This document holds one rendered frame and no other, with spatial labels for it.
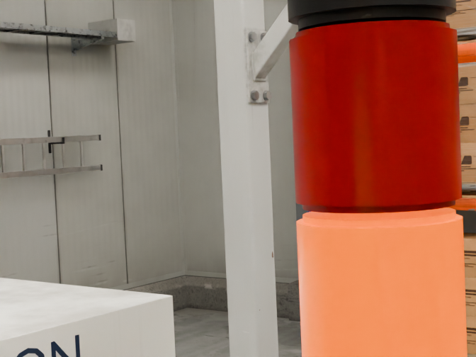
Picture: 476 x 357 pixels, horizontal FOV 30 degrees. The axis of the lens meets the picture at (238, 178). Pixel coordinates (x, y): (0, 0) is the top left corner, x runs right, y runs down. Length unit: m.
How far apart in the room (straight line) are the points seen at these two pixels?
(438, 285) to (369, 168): 0.04
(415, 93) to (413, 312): 0.06
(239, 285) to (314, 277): 2.62
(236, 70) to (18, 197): 7.31
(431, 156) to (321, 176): 0.03
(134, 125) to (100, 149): 0.68
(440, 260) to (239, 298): 2.64
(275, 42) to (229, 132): 0.32
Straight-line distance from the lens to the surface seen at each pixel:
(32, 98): 10.16
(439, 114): 0.26
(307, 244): 0.26
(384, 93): 0.25
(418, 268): 0.25
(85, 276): 10.70
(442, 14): 0.27
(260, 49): 2.81
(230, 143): 2.84
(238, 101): 2.82
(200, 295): 11.73
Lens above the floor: 2.30
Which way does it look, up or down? 3 degrees down
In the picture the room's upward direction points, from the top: 3 degrees counter-clockwise
